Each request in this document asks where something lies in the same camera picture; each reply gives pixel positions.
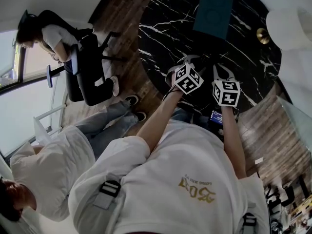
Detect black remote control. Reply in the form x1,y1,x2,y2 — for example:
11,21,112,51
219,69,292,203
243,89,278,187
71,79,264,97
194,53,215,69

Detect person's blue jeans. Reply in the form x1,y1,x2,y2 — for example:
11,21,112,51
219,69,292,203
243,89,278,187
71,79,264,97
172,107,208,129

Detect phone with lit screen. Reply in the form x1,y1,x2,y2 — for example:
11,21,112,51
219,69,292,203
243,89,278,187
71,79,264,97
209,110,224,125

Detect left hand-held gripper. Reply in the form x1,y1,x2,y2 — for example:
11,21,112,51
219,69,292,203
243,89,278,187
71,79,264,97
165,55,207,96

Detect grey strap black buckle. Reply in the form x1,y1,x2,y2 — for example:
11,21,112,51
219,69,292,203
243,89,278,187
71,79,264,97
241,212,258,229
92,179,122,209

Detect person's left forearm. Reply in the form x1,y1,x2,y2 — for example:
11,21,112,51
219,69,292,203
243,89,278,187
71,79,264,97
135,91,185,156

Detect black marble round table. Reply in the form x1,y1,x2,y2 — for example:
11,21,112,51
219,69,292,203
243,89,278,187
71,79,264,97
137,0,283,118

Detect person's white t-shirt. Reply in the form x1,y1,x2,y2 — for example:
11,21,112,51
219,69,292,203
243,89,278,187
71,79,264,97
68,119,271,234

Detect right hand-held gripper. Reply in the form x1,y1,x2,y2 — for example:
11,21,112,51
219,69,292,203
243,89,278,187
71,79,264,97
211,64,244,107

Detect window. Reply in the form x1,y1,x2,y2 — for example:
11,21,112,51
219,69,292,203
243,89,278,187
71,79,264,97
0,30,69,156

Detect glass panel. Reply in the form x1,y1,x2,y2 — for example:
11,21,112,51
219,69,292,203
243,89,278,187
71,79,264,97
276,95,312,153

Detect person's right forearm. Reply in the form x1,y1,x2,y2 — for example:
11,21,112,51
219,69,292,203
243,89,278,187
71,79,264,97
220,105,247,180

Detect white railing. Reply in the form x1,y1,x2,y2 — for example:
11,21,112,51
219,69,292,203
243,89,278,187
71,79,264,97
33,103,68,141

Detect person's left hand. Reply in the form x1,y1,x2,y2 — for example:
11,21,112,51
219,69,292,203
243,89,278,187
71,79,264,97
167,72,181,93

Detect dark teal rectangular mat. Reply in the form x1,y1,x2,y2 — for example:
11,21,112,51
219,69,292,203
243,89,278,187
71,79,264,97
192,0,234,40

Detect white lamp shade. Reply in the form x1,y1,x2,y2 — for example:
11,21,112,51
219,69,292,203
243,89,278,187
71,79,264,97
255,6,312,52

